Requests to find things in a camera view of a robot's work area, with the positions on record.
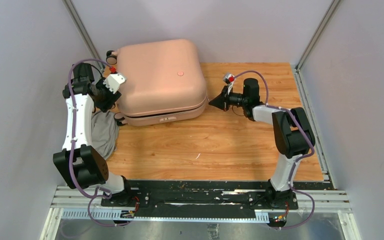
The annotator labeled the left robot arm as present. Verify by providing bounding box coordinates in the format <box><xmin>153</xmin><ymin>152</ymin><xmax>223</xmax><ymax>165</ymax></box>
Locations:
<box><xmin>52</xmin><ymin>58</ymin><xmax>135</xmax><ymax>207</ymax></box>

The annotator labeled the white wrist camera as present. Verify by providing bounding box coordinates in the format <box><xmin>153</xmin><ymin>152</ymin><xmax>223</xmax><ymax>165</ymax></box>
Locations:
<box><xmin>103</xmin><ymin>66</ymin><xmax>127</xmax><ymax>95</ymax></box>
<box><xmin>223</xmin><ymin>73</ymin><xmax>236</xmax><ymax>94</ymax></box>

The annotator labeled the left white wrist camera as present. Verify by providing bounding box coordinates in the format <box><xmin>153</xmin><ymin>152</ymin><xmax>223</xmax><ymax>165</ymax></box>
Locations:
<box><xmin>103</xmin><ymin>66</ymin><xmax>127</xmax><ymax>95</ymax></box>

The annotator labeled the pink hard-shell suitcase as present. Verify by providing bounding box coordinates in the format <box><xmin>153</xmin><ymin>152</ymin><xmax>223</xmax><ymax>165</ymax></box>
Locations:
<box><xmin>106</xmin><ymin>39</ymin><xmax>209</xmax><ymax>127</ymax></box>

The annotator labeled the aluminium frame rail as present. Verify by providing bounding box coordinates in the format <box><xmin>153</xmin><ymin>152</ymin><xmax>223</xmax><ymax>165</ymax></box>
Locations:
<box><xmin>40</xmin><ymin>186</ymin><xmax>361</xmax><ymax>240</ymax></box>

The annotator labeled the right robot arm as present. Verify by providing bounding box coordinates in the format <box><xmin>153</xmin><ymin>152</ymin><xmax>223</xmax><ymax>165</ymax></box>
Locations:
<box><xmin>209</xmin><ymin>75</ymin><xmax>315</xmax><ymax>209</ymax></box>

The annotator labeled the grey cloth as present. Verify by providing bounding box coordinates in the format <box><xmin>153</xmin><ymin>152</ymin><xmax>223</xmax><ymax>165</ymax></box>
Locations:
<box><xmin>91</xmin><ymin>111</ymin><xmax>119</xmax><ymax>160</ymax></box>

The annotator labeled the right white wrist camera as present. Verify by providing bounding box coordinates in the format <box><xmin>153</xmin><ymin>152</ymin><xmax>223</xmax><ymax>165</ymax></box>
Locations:
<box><xmin>223</xmin><ymin>73</ymin><xmax>236</xmax><ymax>94</ymax></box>

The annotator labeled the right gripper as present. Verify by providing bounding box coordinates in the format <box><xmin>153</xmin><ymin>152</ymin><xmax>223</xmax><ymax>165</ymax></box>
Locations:
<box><xmin>208</xmin><ymin>85</ymin><xmax>248</xmax><ymax>113</ymax></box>

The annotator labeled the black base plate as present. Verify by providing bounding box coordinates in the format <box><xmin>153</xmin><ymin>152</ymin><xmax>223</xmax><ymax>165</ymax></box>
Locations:
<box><xmin>98</xmin><ymin>180</ymin><xmax>300</xmax><ymax>219</ymax></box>

